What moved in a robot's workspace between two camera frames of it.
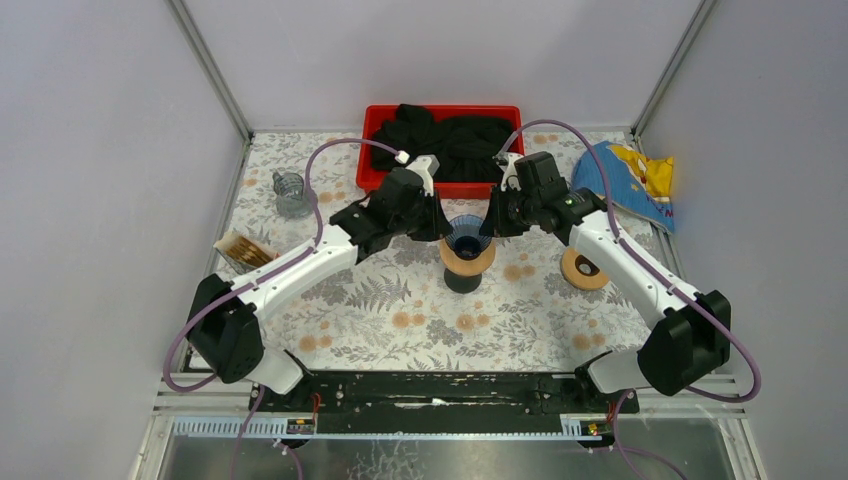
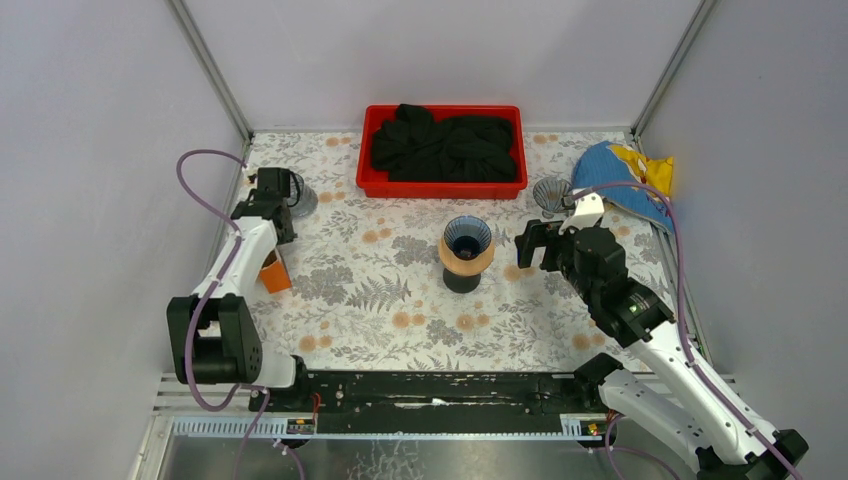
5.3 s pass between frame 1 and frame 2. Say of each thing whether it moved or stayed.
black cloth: stayed
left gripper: moved
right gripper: moved
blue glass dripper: stayed
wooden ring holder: stayed
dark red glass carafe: stayed
